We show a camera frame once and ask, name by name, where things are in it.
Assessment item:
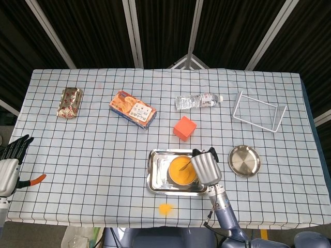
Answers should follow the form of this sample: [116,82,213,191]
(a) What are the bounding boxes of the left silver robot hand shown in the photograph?
[0,134,47,196]

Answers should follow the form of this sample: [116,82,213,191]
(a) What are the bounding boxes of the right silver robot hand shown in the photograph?
[191,147,223,186]

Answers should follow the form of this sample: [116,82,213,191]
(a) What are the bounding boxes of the small silver spoon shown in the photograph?
[178,160,193,171]

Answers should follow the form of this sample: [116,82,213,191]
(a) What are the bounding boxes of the yellow-orange powder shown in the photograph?
[169,157,199,185]

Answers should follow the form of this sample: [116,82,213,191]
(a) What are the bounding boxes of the beige bowl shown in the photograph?
[168,156,199,186]

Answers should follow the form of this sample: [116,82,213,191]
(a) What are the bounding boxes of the orange powder pile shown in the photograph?
[158,203,174,216]

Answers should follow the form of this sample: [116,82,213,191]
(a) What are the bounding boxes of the round steel plate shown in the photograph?
[228,145,261,178]

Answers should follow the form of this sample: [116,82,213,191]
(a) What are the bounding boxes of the orange cube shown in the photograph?
[173,115,198,142]

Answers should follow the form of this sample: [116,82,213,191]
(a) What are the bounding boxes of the rectangular steel tray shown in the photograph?
[146,148,209,196]

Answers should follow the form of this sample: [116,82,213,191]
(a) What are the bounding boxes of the clear plastic water bottle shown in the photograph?
[175,92,224,111]

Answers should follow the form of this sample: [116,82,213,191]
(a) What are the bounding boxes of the blue grey robot torso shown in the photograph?
[102,226,217,248]

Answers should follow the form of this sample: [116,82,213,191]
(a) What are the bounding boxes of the clear plastic container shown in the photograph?
[61,226,104,248]

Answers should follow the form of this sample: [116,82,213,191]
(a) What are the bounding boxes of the gold foil snack packet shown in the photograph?
[56,87,83,119]

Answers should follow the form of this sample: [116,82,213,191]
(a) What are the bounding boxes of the checked tablecloth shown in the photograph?
[4,68,331,230]

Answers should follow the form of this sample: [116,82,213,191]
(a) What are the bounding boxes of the orange blue cookie box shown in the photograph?
[109,90,158,130]

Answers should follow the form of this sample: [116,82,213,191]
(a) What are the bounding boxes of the black folding screen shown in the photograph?
[0,0,331,130]

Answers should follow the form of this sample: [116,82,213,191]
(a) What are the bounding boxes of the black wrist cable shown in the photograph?
[203,208,230,240]

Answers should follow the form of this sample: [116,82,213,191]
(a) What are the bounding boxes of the white wire rack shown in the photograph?
[232,90,288,133]

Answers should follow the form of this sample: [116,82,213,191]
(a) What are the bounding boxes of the white screen frame post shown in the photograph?
[245,0,300,71]
[122,0,144,69]
[25,0,77,69]
[168,0,210,70]
[0,99,20,117]
[313,110,331,127]

